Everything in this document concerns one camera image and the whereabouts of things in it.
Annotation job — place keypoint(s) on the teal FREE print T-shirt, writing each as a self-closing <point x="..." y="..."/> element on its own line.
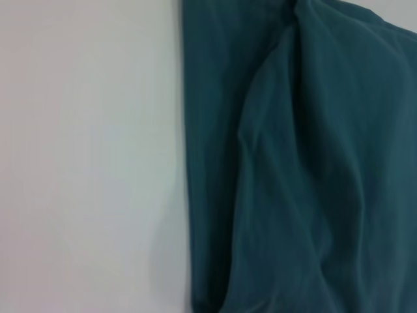
<point x="293" y="163"/>

